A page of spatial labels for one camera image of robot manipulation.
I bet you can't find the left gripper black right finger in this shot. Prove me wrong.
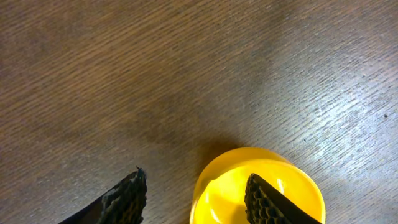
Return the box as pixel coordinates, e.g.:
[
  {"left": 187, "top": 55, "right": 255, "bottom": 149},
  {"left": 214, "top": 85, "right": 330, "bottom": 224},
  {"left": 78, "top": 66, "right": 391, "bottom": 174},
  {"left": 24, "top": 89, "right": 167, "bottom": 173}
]
[{"left": 244, "top": 174, "right": 321, "bottom": 224}]

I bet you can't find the yellow measuring scoop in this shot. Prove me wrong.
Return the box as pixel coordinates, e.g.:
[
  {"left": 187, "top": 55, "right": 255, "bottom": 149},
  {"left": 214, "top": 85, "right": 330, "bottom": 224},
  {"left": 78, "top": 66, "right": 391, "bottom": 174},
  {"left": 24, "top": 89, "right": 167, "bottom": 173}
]
[{"left": 190, "top": 147, "right": 326, "bottom": 224}]

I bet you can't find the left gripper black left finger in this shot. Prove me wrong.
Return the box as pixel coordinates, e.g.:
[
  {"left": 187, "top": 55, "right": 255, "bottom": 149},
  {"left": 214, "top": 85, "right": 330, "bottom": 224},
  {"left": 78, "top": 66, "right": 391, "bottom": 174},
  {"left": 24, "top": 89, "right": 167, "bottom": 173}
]
[{"left": 60, "top": 167, "right": 147, "bottom": 224}]

